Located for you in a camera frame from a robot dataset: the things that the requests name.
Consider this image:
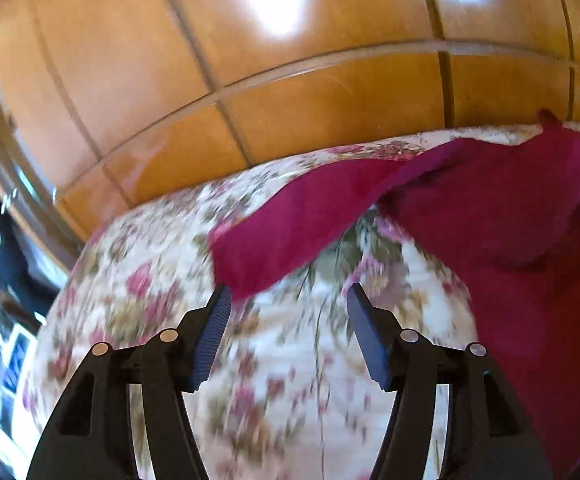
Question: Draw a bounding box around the wooden wardrobe panel wall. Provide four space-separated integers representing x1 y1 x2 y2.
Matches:
0 0 580 271

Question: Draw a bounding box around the dark red knit garment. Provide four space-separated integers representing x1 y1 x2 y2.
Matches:
212 120 580 479

